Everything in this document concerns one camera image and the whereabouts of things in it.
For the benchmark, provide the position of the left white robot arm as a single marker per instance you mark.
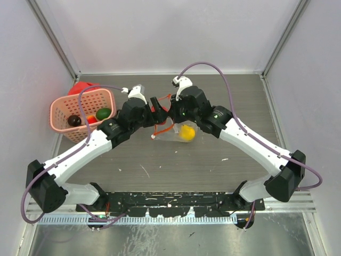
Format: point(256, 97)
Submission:
point(47, 182)

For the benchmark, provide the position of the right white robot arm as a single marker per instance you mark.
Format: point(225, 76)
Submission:
point(284, 169)

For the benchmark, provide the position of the red yellow toy mango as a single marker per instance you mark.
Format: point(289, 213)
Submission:
point(91, 119)

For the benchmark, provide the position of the dark brown toy fruit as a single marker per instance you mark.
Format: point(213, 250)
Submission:
point(74, 120)

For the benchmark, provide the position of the pink plastic basket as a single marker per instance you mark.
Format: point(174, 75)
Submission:
point(64, 107)

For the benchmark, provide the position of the clear zip top bag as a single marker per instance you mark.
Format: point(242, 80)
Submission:
point(170, 130)

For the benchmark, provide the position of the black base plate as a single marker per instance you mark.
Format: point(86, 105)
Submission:
point(169, 205)

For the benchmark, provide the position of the red cloth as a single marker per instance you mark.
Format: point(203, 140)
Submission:
point(80, 86)

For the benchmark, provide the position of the red toy apple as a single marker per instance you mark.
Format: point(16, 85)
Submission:
point(159, 112)

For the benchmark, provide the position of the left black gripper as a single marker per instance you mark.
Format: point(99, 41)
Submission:
point(159, 116)

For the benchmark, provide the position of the yellow toy pear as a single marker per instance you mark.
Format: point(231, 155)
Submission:
point(187, 133)

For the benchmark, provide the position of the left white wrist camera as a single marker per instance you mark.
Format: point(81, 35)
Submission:
point(135, 92)

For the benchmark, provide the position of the dark green toy avocado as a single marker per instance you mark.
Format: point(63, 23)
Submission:
point(103, 113)

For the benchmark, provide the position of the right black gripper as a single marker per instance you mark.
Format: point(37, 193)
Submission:
point(173, 109)

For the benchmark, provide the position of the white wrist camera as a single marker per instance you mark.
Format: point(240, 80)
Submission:
point(181, 84)
point(135, 92)

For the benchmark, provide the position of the white slotted cable duct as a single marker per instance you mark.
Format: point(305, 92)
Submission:
point(190, 219)

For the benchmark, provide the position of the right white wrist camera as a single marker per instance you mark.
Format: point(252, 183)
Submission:
point(181, 84)

